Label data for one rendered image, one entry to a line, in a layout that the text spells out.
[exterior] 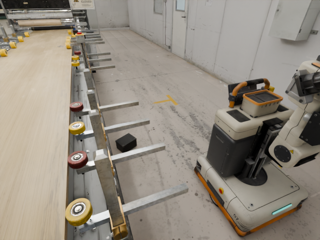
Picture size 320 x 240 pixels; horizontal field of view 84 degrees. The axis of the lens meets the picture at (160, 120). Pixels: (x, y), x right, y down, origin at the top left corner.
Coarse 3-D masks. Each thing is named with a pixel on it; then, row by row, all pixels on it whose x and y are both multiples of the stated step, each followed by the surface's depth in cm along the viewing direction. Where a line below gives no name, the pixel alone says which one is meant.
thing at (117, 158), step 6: (156, 144) 93; (162, 144) 93; (132, 150) 90; (138, 150) 90; (144, 150) 90; (150, 150) 91; (156, 150) 92; (114, 156) 86; (120, 156) 86; (126, 156) 87; (132, 156) 88; (138, 156) 90; (90, 162) 83; (114, 162) 86; (84, 168) 81; (90, 168) 82; (78, 174) 81
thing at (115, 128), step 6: (138, 120) 111; (144, 120) 111; (108, 126) 106; (114, 126) 106; (120, 126) 106; (126, 126) 108; (132, 126) 109; (138, 126) 111; (84, 132) 102; (90, 132) 102; (108, 132) 105; (78, 138) 100; (84, 138) 101
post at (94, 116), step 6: (90, 114) 64; (96, 114) 64; (90, 120) 65; (96, 120) 66; (96, 126) 67; (96, 132) 68; (102, 132) 69; (96, 138) 70; (102, 138) 71; (102, 144) 72; (108, 156) 77
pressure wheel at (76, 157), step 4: (76, 152) 80; (80, 152) 80; (84, 152) 80; (72, 156) 78; (76, 156) 77; (80, 156) 78; (84, 156) 78; (68, 160) 76; (72, 160) 76; (76, 160) 76; (80, 160) 76; (84, 160) 77; (72, 164) 75; (76, 164) 75; (80, 164) 76; (84, 164) 77; (72, 168) 76; (76, 168) 76
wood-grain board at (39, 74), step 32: (32, 32) 363; (64, 32) 363; (0, 64) 188; (32, 64) 188; (64, 64) 188; (0, 96) 127; (32, 96) 127; (64, 96) 127; (0, 128) 96; (32, 128) 96; (64, 128) 96; (0, 160) 77; (32, 160) 77; (64, 160) 77; (0, 192) 64; (32, 192) 64; (64, 192) 64; (0, 224) 55; (32, 224) 55; (64, 224) 55
